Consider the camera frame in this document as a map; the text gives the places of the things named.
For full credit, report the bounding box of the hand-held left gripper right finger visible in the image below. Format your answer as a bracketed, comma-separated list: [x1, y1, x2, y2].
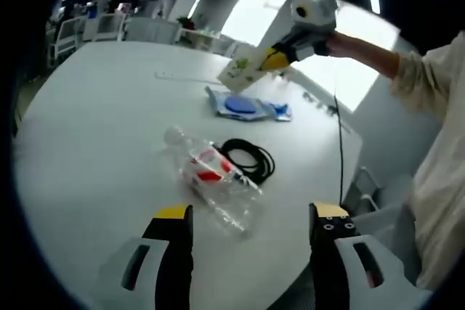
[308, 200, 424, 310]

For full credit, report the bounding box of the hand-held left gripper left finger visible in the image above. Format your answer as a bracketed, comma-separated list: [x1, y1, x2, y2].
[98, 203, 196, 310]

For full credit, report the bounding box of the white green paper card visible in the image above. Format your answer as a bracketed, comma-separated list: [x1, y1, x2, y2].
[216, 46, 270, 96]

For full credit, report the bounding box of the blue pink packet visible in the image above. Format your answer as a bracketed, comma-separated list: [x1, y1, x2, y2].
[261, 100, 294, 123]

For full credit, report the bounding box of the wet wipes pack blue lid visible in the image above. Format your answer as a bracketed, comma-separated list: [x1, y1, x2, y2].
[204, 86, 278, 123]

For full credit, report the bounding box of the clear plastic bottle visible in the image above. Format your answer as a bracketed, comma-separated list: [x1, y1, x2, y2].
[162, 126, 263, 237]

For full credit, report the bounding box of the tangle of small items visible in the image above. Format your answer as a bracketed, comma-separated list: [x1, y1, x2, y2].
[302, 89, 338, 114]

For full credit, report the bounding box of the grey office chair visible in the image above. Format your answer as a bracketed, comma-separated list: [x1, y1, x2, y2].
[343, 166, 416, 284]

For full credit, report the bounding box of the potted green plant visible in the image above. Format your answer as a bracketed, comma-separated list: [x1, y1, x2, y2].
[176, 15, 198, 32]

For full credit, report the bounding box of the white table power strip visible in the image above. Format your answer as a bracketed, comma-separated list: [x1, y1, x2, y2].
[154, 69, 219, 85]

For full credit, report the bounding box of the person's cream top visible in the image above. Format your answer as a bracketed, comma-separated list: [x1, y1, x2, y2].
[406, 99, 465, 291]

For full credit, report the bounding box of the grey chair back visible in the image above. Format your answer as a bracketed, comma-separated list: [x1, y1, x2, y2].
[125, 17, 183, 43]

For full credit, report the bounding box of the white table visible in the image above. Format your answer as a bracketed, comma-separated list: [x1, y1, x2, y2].
[14, 40, 364, 310]

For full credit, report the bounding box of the white mesh chair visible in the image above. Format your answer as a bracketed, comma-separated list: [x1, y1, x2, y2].
[93, 13, 127, 43]
[53, 17, 85, 60]

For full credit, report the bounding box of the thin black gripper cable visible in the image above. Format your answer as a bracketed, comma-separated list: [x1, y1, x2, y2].
[331, 86, 347, 206]

